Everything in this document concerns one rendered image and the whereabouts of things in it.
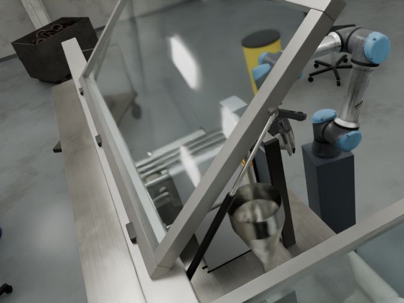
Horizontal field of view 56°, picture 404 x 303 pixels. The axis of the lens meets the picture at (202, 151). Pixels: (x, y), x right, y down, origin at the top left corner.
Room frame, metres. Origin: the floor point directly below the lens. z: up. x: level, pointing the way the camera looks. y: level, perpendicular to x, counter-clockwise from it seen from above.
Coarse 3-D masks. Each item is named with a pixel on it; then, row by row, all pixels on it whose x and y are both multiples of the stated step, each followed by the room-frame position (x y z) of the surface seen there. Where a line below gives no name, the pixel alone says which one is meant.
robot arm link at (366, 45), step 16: (352, 32) 1.48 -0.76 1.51; (368, 32) 1.42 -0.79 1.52; (352, 48) 1.44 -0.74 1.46; (368, 48) 1.36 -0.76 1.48; (384, 48) 1.36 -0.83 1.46; (352, 64) 1.42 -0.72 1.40; (368, 64) 1.36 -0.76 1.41; (352, 80) 1.40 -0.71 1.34; (368, 80) 1.37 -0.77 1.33; (352, 96) 1.38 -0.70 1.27; (352, 112) 1.36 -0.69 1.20; (336, 128) 1.38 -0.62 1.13; (352, 128) 1.34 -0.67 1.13; (336, 144) 1.35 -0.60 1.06; (352, 144) 1.33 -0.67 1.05
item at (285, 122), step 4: (280, 104) 1.25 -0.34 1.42; (276, 120) 1.22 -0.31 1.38; (280, 120) 1.21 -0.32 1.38; (284, 120) 1.22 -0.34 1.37; (288, 120) 1.24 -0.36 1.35; (272, 124) 1.22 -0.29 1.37; (276, 124) 1.22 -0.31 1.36; (280, 124) 1.21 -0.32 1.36; (284, 124) 1.20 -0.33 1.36; (288, 124) 1.22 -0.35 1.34; (272, 128) 1.22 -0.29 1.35; (276, 128) 1.21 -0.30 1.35; (284, 128) 1.19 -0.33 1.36; (288, 128) 1.21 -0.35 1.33; (268, 132) 1.22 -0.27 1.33; (272, 132) 1.21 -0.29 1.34; (276, 132) 1.21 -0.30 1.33
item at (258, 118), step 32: (288, 0) 0.62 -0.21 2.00; (320, 0) 0.55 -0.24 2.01; (320, 32) 0.53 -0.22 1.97; (288, 64) 0.52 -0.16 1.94; (256, 96) 0.53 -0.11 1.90; (96, 128) 1.06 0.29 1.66; (256, 128) 0.50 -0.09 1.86; (224, 160) 0.49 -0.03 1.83; (128, 192) 0.68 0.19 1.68; (192, 224) 0.47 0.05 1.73; (160, 256) 0.46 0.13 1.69
